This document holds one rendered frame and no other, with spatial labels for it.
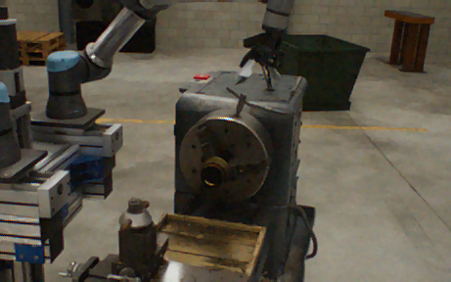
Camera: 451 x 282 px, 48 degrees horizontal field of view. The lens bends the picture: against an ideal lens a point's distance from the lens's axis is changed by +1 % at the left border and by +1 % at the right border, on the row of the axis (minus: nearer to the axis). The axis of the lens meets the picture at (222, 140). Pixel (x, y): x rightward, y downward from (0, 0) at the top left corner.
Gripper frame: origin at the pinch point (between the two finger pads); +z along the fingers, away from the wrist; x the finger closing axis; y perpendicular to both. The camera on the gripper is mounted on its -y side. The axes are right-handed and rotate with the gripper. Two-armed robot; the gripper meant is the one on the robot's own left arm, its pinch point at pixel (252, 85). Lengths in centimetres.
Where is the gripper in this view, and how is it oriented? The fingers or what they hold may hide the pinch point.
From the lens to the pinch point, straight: 165.0
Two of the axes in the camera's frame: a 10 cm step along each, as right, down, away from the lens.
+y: 4.9, 4.4, -7.5
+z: -2.4, 9.0, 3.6
